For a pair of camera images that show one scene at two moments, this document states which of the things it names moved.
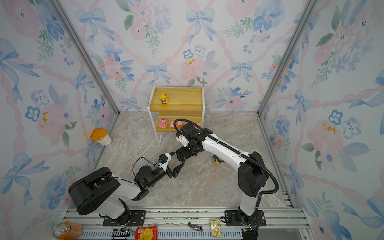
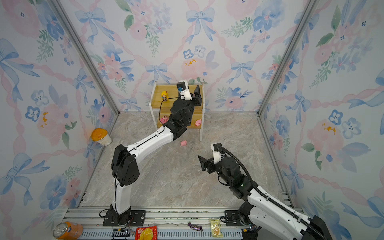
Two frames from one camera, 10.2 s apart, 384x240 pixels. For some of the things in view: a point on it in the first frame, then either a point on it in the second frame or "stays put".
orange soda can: (68, 230) stays put
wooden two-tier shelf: (167, 104) stays put
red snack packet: (147, 233) stays put
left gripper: (175, 172) -> (197, 100)
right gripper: (196, 151) -> (211, 164)
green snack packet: (215, 223) stays put
